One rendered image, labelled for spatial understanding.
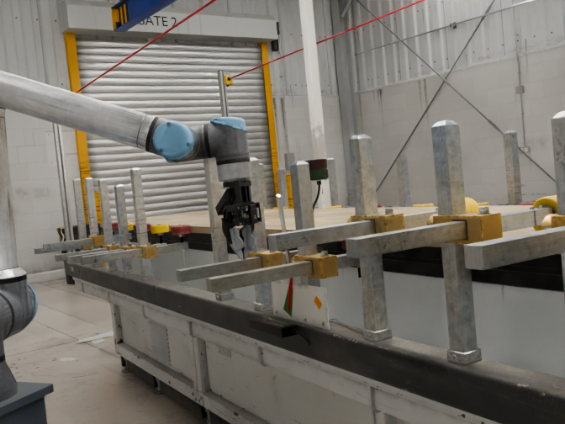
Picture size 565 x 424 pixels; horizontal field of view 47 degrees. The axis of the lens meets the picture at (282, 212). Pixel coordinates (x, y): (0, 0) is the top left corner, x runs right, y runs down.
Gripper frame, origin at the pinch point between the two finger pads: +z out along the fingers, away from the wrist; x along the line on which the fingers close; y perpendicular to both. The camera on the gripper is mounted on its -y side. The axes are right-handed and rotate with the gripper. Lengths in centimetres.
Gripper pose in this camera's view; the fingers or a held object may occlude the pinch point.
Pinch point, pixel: (241, 255)
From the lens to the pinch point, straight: 177.6
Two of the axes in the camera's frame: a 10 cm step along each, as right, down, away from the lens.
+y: 5.1, -0.3, -8.6
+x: 8.5, -1.3, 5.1
